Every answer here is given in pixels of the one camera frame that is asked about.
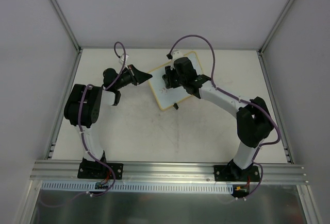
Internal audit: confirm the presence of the yellow framed whiteboard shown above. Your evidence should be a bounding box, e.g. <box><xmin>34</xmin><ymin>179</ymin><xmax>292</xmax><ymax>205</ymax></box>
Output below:
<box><xmin>148</xmin><ymin>62</ymin><xmax>191</xmax><ymax>111</ymax></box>

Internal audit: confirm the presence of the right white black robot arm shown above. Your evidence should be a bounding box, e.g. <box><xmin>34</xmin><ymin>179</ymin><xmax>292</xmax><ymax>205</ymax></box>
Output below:
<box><xmin>162</xmin><ymin>55</ymin><xmax>274</xmax><ymax>181</ymax></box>

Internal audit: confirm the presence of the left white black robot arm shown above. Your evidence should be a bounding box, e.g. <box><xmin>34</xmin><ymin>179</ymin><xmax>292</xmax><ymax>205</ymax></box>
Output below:
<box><xmin>64</xmin><ymin>64</ymin><xmax>153</xmax><ymax>178</ymax></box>

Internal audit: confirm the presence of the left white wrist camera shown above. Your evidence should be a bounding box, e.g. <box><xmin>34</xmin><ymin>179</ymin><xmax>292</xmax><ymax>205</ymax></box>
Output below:
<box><xmin>119</xmin><ymin>54</ymin><xmax>129</xmax><ymax>66</ymax></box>

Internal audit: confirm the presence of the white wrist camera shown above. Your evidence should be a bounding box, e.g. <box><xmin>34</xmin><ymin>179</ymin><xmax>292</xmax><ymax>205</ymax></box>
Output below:
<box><xmin>119</xmin><ymin>54</ymin><xmax>129</xmax><ymax>66</ymax></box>
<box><xmin>167</xmin><ymin>50</ymin><xmax>184</xmax><ymax>60</ymax></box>

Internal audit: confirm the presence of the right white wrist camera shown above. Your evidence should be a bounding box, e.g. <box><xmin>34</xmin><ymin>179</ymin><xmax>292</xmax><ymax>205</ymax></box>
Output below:
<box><xmin>167</xmin><ymin>50</ymin><xmax>184</xmax><ymax>60</ymax></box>

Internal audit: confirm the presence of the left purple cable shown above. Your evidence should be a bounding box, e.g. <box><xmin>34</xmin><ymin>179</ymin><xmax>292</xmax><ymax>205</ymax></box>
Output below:
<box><xmin>38</xmin><ymin>41</ymin><xmax>128</xmax><ymax>207</ymax></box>

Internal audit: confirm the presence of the purple cable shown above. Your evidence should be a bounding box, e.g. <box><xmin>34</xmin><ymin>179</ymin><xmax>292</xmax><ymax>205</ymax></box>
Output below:
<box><xmin>166</xmin><ymin>35</ymin><xmax>281</xmax><ymax>204</ymax></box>
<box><xmin>38</xmin><ymin>41</ymin><xmax>128</xmax><ymax>207</ymax></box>

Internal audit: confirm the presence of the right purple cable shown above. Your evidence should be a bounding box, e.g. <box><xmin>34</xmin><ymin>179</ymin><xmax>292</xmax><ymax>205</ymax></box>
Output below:
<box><xmin>166</xmin><ymin>35</ymin><xmax>281</xmax><ymax>204</ymax></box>

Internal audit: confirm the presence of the left aluminium frame post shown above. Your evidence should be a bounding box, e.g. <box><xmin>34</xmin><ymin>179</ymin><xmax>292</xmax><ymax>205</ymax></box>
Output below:
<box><xmin>49</xmin><ymin>0</ymin><xmax>81</xmax><ymax>52</ymax></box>

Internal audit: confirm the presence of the aluminium frame post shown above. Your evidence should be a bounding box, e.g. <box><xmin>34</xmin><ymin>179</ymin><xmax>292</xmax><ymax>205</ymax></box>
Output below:
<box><xmin>49</xmin><ymin>0</ymin><xmax>81</xmax><ymax>52</ymax></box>
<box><xmin>258</xmin><ymin>0</ymin><xmax>295</xmax><ymax>55</ymax></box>

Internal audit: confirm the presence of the right aluminium frame post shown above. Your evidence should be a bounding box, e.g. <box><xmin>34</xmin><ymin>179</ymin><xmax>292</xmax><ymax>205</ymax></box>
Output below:
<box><xmin>258</xmin><ymin>0</ymin><xmax>295</xmax><ymax>55</ymax></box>

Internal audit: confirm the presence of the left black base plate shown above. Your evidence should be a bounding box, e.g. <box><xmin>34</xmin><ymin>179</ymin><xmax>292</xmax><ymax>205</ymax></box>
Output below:
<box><xmin>77</xmin><ymin>158</ymin><xmax>124</xmax><ymax>180</ymax></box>

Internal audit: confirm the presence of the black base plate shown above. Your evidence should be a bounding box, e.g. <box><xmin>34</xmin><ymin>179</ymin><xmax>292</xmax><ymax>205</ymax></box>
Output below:
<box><xmin>213</xmin><ymin>165</ymin><xmax>260</xmax><ymax>182</ymax></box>
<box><xmin>77</xmin><ymin>158</ymin><xmax>124</xmax><ymax>180</ymax></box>

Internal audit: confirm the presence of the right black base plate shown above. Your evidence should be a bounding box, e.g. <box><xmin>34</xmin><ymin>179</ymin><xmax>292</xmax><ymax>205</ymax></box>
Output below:
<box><xmin>213</xmin><ymin>165</ymin><xmax>260</xmax><ymax>182</ymax></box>

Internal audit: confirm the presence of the white slotted cable duct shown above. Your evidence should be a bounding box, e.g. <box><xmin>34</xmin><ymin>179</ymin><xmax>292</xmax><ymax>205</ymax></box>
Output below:
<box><xmin>41</xmin><ymin>181</ymin><xmax>234</xmax><ymax>195</ymax></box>

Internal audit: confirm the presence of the aluminium mounting rail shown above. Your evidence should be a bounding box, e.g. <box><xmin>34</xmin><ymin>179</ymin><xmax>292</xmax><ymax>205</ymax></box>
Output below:
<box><xmin>29</xmin><ymin>160</ymin><xmax>310</xmax><ymax>185</ymax></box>

